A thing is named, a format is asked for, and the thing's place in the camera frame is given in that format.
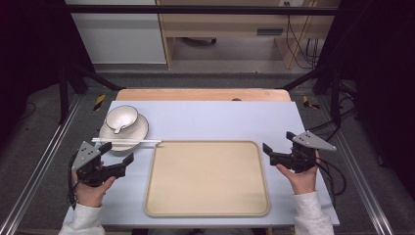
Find black hanging cables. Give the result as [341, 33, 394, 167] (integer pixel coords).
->
[284, 1, 323, 71]

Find light wooden desk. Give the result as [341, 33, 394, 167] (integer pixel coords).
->
[156, 0, 341, 71]

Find dark curtain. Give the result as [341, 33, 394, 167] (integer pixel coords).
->
[316, 0, 415, 199]
[0, 0, 96, 149]

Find black floor cables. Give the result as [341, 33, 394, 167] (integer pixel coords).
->
[305, 81, 360, 142]

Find white plate dark rim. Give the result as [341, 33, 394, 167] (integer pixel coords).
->
[98, 112, 151, 153]

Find wooden table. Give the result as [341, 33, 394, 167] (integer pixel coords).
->
[115, 88, 293, 103]

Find white ceramic spoon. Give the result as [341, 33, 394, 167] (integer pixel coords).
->
[112, 117, 135, 135]

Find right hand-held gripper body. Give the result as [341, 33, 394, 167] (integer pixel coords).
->
[283, 130, 338, 174]

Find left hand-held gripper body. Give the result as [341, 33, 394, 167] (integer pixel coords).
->
[71, 140, 117, 188]

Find white chopstick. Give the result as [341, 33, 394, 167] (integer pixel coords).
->
[91, 137, 162, 144]
[92, 140, 155, 147]

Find white bowl dark rim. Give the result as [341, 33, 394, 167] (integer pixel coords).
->
[104, 104, 140, 135]

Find person's right hand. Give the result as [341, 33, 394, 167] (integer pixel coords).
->
[275, 149, 321, 196]

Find black horizontal frame bar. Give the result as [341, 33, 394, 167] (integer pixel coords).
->
[64, 4, 339, 17]

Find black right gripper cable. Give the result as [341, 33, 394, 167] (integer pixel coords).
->
[313, 156, 347, 198]

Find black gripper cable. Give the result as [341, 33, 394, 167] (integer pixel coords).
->
[66, 152, 81, 211]
[313, 156, 347, 198]

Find beige tray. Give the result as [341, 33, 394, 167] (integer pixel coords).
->
[143, 139, 271, 218]

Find aluminium rail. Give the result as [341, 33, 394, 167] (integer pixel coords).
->
[316, 97, 396, 235]
[0, 93, 83, 235]

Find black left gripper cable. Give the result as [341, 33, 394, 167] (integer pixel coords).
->
[66, 152, 81, 211]

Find black metal stand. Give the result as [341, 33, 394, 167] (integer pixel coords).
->
[58, 61, 124, 125]
[279, 64, 345, 129]

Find black chair base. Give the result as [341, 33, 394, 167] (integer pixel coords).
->
[180, 36, 218, 46]

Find white cabinet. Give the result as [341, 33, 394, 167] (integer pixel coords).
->
[64, 0, 167, 66]

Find person's left hand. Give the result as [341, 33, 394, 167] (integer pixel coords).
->
[71, 169, 117, 209]

